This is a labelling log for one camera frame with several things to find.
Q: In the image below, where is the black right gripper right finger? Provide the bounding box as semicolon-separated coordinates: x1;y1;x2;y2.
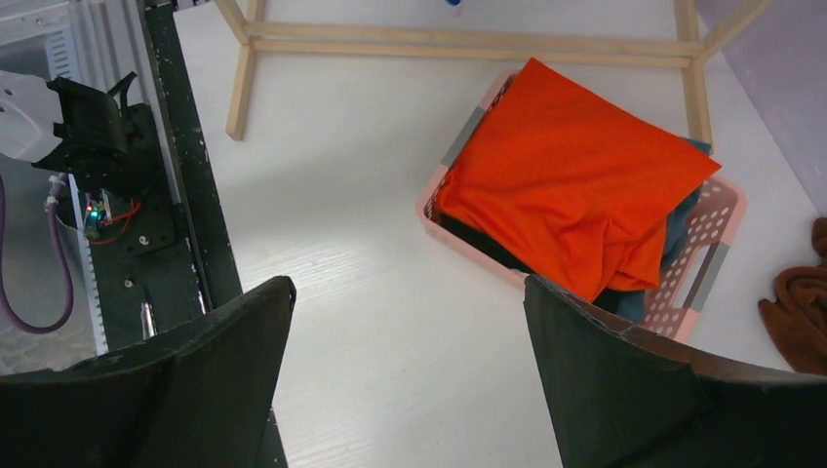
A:
524;276;826;467

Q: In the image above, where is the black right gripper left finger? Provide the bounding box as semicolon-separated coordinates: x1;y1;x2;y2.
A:
1;276;296;467

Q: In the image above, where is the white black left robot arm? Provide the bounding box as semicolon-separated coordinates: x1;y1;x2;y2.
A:
1;70;151;198

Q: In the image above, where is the dark garment under orange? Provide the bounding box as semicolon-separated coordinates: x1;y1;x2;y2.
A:
433;136;718;322

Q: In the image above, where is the pink perforated plastic basket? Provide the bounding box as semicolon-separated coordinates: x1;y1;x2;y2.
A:
415;69;747;343

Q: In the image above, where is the brown cloth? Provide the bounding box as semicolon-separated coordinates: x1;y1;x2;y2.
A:
758;217;826;375

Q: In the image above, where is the orange folded garment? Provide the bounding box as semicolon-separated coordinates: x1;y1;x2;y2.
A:
434;59;719;300

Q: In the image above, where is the wooden clothes rack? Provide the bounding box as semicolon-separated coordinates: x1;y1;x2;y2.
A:
216;1;771;142

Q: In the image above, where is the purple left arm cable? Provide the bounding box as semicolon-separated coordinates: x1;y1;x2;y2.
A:
0;174;75;335

